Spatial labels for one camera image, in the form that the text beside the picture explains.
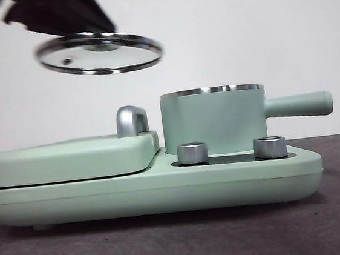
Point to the mint green breakfast machine base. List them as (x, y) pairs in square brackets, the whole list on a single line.
[(254, 179)]

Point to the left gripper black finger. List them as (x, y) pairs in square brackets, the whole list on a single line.
[(63, 13)]

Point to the silver control knob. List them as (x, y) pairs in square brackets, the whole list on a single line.
[(192, 154), (270, 147)]

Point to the glass lid with green knob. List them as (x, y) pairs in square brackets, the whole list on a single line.
[(89, 58)]

